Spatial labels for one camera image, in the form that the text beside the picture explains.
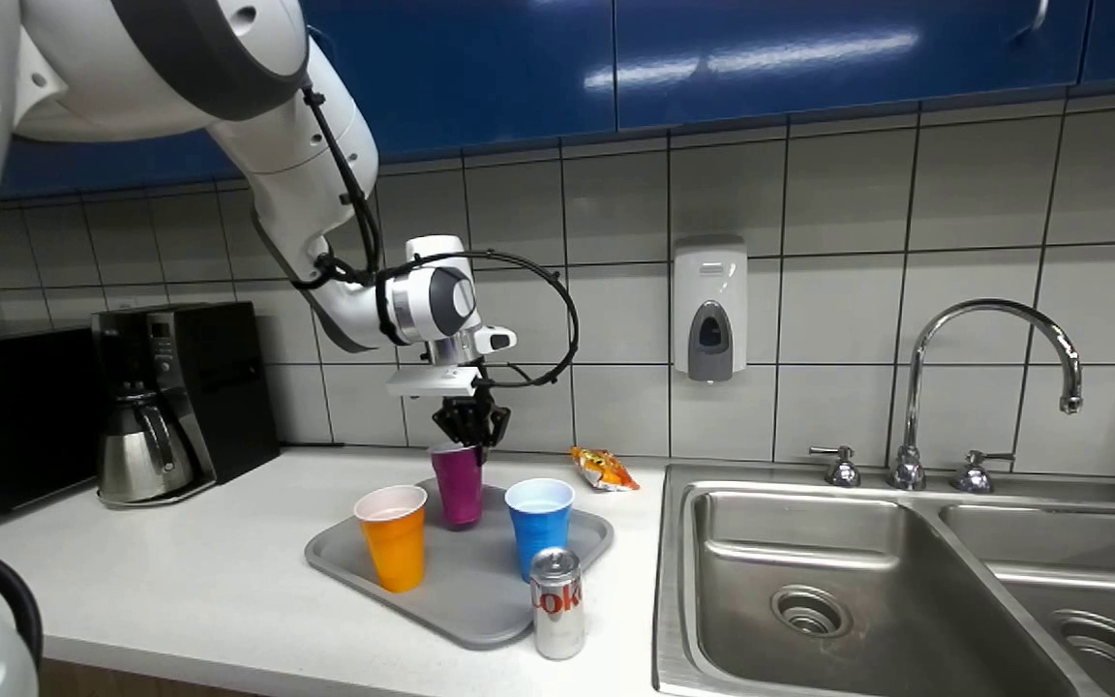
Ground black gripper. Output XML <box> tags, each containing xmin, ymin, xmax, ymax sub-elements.
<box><xmin>428</xmin><ymin>390</ymin><xmax>514</xmax><ymax>452</ymax></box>

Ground magenta plastic cup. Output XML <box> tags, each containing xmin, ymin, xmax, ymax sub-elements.
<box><xmin>427</xmin><ymin>440</ymin><xmax>489</xmax><ymax>531</ymax></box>

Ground blue plastic cup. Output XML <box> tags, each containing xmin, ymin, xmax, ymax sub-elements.
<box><xmin>505</xmin><ymin>477</ymin><xmax>578</xmax><ymax>580</ymax></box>

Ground orange plastic cup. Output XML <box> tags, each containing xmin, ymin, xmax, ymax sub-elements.
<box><xmin>348</xmin><ymin>480</ymin><xmax>432</xmax><ymax>597</ymax></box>

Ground white gripper mounting plate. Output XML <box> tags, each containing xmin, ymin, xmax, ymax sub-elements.
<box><xmin>385</xmin><ymin>364</ymin><xmax>484</xmax><ymax>402</ymax></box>

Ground orange snack packet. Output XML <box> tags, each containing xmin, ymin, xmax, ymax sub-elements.
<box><xmin>565</xmin><ymin>446</ymin><xmax>643</xmax><ymax>496</ymax></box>

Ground silver soda can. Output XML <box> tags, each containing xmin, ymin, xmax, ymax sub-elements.
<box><xmin>525</xmin><ymin>544</ymin><xmax>588</xmax><ymax>666</ymax></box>

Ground black steel coffee maker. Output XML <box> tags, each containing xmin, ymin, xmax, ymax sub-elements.
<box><xmin>89</xmin><ymin>301</ymin><xmax>281</xmax><ymax>511</ymax></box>

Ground stainless steel double sink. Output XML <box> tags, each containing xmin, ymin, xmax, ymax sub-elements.
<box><xmin>650</xmin><ymin>462</ymin><xmax>1115</xmax><ymax>697</ymax></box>

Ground black microwave oven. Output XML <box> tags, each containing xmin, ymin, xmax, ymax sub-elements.
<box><xmin>0</xmin><ymin>324</ymin><xmax>110</xmax><ymax>535</ymax></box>

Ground chrome gooseneck faucet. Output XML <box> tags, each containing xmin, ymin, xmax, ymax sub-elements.
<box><xmin>887</xmin><ymin>296</ymin><xmax>1089</xmax><ymax>496</ymax></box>

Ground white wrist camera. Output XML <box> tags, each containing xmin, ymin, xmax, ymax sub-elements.
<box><xmin>468</xmin><ymin>324</ymin><xmax>524</xmax><ymax>362</ymax></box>

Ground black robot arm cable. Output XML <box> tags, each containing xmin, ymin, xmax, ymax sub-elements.
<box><xmin>298</xmin><ymin>87</ymin><xmax>586</xmax><ymax>390</ymax></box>

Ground white wall soap dispenser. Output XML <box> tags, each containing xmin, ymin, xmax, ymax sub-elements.
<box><xmin>670</xmin><ymin>246</ymin><xmax>752</xmax><ymax>385</ymax></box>

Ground chrome faucet handle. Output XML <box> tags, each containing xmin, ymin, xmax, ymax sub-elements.
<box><xmin>952</xmin><ymin>446</ymin><xmax>1018</xmax><ymax>496</ymax></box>
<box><xmin>805</xmin><ymin>440</ymin><xmax>866</xmax><ymax>491</ymax></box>

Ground blue wall cabinets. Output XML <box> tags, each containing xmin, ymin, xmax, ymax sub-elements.
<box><xmin>0</xmin><ymin>0</ymin><xmax>1115</xmax><ymax>207</ymax></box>

